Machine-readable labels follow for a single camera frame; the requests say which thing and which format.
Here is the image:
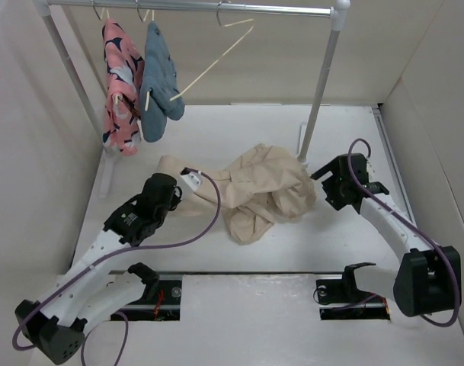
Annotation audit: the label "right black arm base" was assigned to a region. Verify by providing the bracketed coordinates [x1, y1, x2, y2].
[313, 278, 391, 321]

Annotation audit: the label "empty wooden hanger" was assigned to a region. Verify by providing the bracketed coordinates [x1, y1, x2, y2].
[169, 0, 255, 102]

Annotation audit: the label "wooden hanger under pink shorts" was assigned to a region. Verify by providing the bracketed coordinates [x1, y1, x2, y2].
[94, 7, 124, 104]

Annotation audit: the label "metal clothes rack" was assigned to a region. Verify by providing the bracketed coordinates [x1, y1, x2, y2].
[32, 0, 351, 199]

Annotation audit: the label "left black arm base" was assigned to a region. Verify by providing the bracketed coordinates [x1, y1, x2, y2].
[119, 279, 182, 322]

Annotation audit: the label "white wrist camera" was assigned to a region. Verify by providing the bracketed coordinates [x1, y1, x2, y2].
[178, 168, 203, 200]
[366, 159, 376, 182]

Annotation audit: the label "blue denim shorts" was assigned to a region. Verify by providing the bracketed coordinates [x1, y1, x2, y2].
[139, 21, 185, 143]

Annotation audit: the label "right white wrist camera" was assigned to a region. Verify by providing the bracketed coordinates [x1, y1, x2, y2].
[366, 159, 376, 182]

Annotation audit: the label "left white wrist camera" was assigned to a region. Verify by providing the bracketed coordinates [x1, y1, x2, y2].
[178, 168, 203, 200]

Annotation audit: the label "pink floral shorts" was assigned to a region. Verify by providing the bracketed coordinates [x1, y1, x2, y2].
[102, 18, 145, 156]

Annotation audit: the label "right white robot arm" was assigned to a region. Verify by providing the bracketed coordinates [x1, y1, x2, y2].
[311, 153, 462, 317]

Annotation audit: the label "wooden hanger under denim shorts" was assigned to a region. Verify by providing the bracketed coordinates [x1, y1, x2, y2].
[135, 5, 156, 112]

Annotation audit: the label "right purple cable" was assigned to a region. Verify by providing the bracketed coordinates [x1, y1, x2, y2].
[347, 138, 461, 329]

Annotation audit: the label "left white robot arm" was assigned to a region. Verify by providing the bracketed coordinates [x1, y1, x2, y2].
[12, 169, 202, 365]

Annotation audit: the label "beige trousers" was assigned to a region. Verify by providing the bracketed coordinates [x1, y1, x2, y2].
[156, 143, 316, 245]

